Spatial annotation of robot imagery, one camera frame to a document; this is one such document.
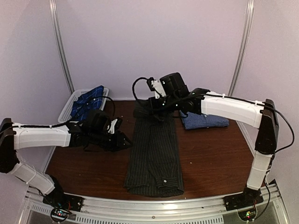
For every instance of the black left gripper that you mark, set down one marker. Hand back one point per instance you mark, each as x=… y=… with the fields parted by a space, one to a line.
x=118 y=144

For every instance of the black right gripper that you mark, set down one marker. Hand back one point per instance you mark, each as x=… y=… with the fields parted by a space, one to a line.
x=153 y=107

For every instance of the black pinstriped long sleeve shirt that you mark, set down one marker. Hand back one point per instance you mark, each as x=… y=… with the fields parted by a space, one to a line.
x=154 y=168

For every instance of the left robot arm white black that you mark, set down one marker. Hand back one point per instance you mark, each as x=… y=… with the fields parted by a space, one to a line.
x=15 y=136

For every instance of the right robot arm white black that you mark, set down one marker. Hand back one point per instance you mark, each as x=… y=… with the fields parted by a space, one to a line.
x=256 y=119

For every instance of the light blue checked folded shirt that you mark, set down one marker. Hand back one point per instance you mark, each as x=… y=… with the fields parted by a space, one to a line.
x=195 y=121

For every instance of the dark blue plaid shirt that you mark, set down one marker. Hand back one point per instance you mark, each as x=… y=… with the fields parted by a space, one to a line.
x=91 y=100

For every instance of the white plastic laundry basket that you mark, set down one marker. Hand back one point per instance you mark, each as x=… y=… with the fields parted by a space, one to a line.
x=65 y=113

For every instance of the left round controller board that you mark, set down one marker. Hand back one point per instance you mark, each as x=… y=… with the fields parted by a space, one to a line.
x=59 y=215

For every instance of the round controller board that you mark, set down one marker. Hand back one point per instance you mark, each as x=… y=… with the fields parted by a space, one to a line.
x=59 y=215
x=247 y=215

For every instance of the right round controller board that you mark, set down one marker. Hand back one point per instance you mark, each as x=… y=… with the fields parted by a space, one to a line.
x=247 y=215

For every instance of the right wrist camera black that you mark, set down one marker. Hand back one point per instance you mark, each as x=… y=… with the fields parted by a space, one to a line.
x=169 y=85

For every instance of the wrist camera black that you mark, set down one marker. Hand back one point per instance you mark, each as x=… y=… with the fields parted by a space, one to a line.
x=169 y=85
x=98 y=121

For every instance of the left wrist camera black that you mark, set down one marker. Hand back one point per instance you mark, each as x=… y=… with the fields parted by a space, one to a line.
x=98 y=121

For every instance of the right aluminium frame post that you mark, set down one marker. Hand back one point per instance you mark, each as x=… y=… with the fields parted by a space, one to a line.
x=244 y=42

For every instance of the aluminium frame post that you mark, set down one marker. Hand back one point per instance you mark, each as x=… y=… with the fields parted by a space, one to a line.
x=244 y=42
x=60 y=46

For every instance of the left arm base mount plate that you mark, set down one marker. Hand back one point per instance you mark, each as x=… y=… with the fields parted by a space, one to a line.
x=65 y=202

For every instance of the aluminium front rail base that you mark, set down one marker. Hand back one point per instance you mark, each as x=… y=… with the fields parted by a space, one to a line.
x=207 y=210

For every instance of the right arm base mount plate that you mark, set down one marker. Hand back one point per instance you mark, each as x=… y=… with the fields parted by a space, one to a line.
x=240 y=201

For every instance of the left aluminium frame post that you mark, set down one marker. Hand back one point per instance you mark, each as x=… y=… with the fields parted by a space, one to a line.
x=60 y=46

